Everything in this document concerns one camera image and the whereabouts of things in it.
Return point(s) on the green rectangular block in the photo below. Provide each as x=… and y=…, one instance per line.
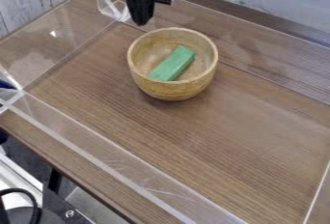
x=174, y=64

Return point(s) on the brown wooden bowl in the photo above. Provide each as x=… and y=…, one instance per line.
x=153, y=47

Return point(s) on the clear acrylic front barrier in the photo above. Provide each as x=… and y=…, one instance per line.
x=126, y=183

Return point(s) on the black table leg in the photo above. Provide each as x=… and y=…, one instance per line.
x=55, y=181

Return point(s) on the clear acrylic corner bracket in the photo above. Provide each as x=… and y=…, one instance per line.
x=114, y=9

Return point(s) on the grey metal base plate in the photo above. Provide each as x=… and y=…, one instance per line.
x=63, y=209

